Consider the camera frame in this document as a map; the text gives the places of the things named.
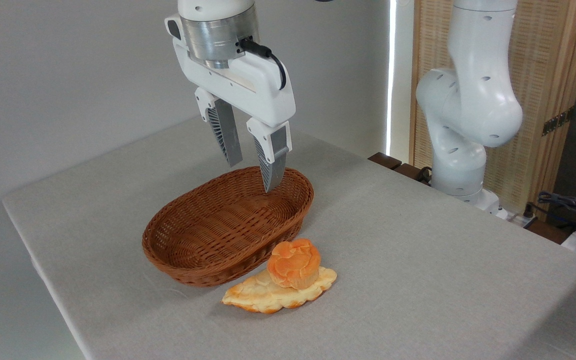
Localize grey tablecloth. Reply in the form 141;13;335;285
2;107;576;360

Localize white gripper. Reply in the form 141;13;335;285
165;14;297;194

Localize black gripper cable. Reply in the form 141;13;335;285
238;38;288;91

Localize dark metal screen hinge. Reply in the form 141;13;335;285
542;106;575;137

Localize white power strip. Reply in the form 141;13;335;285
505;210;539;229

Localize flat leaf-shaped golden bread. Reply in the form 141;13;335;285
221;266;338;315

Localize round orange bread roll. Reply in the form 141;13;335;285
267;238;322;291

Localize tangled black and blue cables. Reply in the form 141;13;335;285
530;191;576;237

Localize brown wicker oval basket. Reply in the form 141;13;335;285
142;166;315;288

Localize wooden folding screen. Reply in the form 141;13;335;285
409;0;576;221

